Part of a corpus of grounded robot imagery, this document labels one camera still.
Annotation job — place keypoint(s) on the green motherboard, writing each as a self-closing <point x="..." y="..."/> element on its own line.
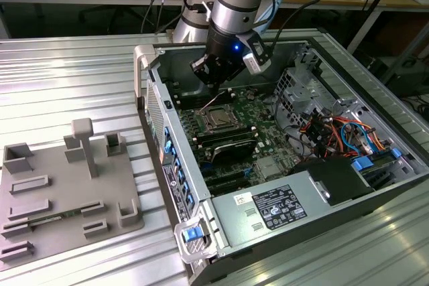
<point x="268" y="138"/>

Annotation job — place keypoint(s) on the blue release latch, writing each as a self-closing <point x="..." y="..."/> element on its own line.
<point x="191" y="234"/>

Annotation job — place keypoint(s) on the open grey PC case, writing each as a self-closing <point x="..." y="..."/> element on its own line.
<point x="187" y="138"/>

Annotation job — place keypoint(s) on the black expansion slots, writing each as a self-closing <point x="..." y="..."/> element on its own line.
<point x="228" y="182"/>

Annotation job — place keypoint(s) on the black office chair base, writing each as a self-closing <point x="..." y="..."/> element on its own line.
<point x="110" y="14"/>

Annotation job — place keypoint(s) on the CPU silver plate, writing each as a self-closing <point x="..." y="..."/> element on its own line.
<point x="219" y="118"/>

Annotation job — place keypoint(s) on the perforated metal drive cage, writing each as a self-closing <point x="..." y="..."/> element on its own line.
<point x="308" y="98"/>

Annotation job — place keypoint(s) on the green RAM stick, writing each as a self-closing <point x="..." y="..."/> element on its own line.
<point x="53" y="216"/>

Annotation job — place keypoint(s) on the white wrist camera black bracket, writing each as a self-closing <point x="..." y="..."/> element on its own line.
<point x="251" y="63"/>

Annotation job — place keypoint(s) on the grey parts rack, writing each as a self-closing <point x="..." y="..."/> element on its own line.
<point x="67" y="185"/>

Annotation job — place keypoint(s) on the black CPU socket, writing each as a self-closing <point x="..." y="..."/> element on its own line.
<point x="238" y="127"/>

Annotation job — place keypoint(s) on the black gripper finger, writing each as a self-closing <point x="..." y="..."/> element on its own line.
<point x="206" y="68"/>
<point x="229" y="71"/>

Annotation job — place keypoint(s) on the black RAM slot bank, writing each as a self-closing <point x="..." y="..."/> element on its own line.
<point x="187" y="98"/>
<point x="224" y="137"/>

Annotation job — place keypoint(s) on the white barcode sticker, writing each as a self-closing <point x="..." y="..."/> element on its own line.
<point x="243" y="199"/>

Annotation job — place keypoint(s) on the grey power supply unit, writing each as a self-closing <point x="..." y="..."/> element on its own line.
<point x="228" y="212"/>

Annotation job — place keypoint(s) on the black plastic air duct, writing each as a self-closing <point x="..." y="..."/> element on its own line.
<point x="338" y="179"/>

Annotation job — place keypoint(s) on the small blue clip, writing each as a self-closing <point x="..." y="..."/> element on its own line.
<point x="395" y="153"/>

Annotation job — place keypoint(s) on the large blue carrier clip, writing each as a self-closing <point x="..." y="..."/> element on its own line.
<point x="362" y="164"/>

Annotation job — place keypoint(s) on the black rating label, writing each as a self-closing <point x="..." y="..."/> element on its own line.
<point x="279" y="207"/>

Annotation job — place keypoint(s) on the silver chipset heat sink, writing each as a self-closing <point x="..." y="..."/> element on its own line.
<point x="268" y="167"/>

